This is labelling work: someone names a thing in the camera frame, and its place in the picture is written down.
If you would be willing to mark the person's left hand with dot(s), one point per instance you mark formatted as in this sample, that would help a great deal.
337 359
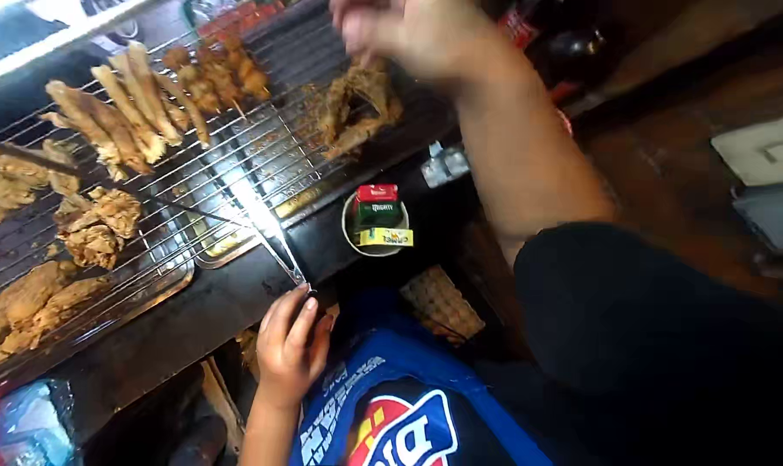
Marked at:
288 362

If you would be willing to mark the person's right hand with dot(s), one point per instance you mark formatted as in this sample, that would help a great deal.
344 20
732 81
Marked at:
436 39

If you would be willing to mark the person's left fingers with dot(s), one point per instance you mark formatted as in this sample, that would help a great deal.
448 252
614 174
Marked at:
266 320

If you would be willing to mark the person's left middle finger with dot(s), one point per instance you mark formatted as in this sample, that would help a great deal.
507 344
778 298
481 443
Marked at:
286 316

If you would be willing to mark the person's left index finger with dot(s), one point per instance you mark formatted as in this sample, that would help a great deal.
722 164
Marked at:
300 327

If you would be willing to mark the person's right fingers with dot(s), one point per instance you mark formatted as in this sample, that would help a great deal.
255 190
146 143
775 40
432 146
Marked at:
362 29

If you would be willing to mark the person's left thumb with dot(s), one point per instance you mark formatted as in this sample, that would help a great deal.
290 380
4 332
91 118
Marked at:
322 338

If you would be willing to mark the metal tongs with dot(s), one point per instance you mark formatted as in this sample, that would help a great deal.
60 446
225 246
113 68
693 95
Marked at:
284 255

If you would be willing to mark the person's right forearm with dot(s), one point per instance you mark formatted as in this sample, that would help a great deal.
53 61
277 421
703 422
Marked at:
533 149

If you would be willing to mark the person's left forearm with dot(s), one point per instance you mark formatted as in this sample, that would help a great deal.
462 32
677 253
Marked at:
269 430

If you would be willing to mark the shallow metal tray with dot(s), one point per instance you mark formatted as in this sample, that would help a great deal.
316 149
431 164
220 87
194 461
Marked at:
215 249
166 259

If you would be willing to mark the hollow fried chicken carcass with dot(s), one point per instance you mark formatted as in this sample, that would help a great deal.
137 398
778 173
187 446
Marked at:
334 116

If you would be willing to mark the white round tub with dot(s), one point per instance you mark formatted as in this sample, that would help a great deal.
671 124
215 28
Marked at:
347 226

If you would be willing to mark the person's body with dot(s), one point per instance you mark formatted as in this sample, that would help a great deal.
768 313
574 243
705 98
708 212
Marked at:
417 401

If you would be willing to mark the yellow cigarette pack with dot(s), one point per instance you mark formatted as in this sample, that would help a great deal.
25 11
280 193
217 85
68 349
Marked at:
381 237

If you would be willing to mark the fried meat skewer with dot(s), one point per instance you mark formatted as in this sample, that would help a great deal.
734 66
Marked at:
218 74
252 76
198 89

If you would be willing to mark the brown egg carton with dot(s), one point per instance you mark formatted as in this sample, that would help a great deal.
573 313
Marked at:
442 301

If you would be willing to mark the red container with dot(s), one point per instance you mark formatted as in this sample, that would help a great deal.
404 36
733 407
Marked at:
236 21

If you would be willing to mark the dark thin rod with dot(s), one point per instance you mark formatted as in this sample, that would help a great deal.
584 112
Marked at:
197 210

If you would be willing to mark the dark green cigarette pack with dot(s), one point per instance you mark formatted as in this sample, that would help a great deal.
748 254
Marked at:
378 212

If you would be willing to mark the red cigarette pack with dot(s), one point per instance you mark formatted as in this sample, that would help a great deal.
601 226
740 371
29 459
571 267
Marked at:
376 193

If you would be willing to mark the red labelled bottle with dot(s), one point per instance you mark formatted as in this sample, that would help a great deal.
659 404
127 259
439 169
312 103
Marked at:
518 27

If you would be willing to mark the crumpled fried chicken piece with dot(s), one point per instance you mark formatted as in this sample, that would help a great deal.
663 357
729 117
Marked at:
100 228

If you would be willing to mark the dark shiny round object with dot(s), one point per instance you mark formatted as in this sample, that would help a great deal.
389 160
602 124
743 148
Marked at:
569 46

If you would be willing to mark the large fried chicken pieces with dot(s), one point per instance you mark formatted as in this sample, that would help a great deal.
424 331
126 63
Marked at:
26 307

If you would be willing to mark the row of long fried pieces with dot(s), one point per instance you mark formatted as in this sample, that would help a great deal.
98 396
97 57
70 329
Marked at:
129 107

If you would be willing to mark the blue and white plastic bag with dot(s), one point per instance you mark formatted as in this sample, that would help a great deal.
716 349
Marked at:
34 427

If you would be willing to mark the flat fried chicken piece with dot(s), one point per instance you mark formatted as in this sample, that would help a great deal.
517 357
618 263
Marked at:
6 181

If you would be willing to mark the beige plastic object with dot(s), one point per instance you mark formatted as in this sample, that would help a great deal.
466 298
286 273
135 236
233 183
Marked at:
753 145

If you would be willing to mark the grey plastic object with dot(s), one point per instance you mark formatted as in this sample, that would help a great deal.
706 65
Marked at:
776 217

